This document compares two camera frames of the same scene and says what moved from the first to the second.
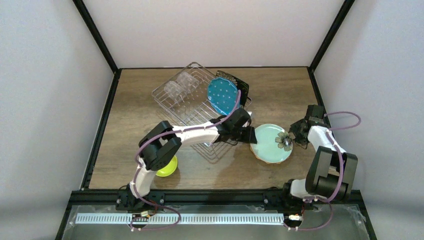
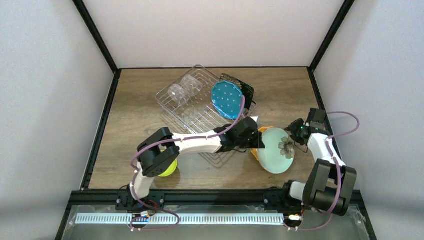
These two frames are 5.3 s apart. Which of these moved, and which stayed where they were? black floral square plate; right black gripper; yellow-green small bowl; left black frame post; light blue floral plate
Moved: black floral square plate; light blue floral plate
Stayed: right black gripper; left black frame post; yellow-green small bowl
